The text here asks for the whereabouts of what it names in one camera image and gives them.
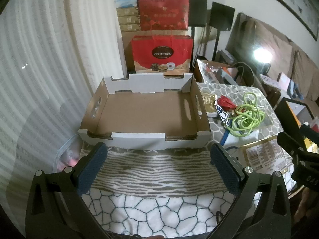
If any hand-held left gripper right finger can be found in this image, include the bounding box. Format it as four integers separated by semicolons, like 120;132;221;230
207;143;291;239

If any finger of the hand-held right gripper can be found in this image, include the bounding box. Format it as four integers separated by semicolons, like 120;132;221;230
275;98;315;136
276;131;309;161

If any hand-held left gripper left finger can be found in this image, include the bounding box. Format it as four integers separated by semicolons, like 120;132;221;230
25;142;108;239

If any gold foil bag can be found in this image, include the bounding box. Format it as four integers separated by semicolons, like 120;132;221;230
240;135;294;174

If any green cord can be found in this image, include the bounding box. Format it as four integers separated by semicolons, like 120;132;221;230
227;93;267;137

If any blue and white patterned pouch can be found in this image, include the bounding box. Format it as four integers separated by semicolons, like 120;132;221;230
216;105;234;128

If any red cord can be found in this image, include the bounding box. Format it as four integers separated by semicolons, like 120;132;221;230
216;97;237;110

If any gold packet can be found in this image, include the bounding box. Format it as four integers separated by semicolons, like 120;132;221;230
201;92;218;116

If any cardboard tray box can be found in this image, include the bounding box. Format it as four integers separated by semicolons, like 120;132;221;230
78;75;211;150

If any clear plastic storage bag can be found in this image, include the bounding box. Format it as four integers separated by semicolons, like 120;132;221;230
55;134;84;173

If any crinkled clear plastic bag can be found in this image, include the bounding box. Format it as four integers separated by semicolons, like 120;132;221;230
194;59;240;83

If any white curtain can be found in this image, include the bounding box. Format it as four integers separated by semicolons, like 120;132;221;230
0;0;125;205

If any black music stand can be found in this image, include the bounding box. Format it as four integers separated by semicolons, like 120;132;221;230
184;0;208;55
208;2;236;60

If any red gift bag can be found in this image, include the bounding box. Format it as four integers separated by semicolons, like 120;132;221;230
130;35;194;74

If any red patterned gift box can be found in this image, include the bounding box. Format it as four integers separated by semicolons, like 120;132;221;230
137;0;190;31

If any blue and white tissue pack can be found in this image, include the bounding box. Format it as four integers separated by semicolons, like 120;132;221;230
114;0;138;9

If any framed wall picture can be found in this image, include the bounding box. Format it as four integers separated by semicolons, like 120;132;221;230
245;0;319;42

